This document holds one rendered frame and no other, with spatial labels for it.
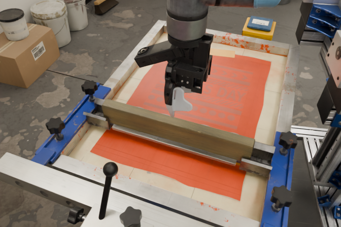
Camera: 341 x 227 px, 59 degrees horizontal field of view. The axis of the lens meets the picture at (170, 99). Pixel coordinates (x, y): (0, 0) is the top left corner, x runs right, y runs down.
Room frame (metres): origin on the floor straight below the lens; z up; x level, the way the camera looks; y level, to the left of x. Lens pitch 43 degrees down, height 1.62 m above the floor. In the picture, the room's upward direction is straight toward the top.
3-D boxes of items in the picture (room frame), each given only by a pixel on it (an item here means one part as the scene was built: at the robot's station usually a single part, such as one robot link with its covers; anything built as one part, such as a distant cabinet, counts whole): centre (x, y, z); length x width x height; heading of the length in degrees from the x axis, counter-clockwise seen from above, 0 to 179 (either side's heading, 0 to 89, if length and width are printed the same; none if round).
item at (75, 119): (0.59, 0.26, 0.97); 0.30 x 0.05 x 0.07; 159
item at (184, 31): (0.52, -0.03, 1.34); 0.08 x 0.08 x 0.05
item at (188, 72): (0.51, -0.04, 1.26); 0.09 x 0.08 x 0.12; 70
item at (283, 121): (0.72, -0.08, 0.97); 0.79 x 0.58 x 0.04; 159
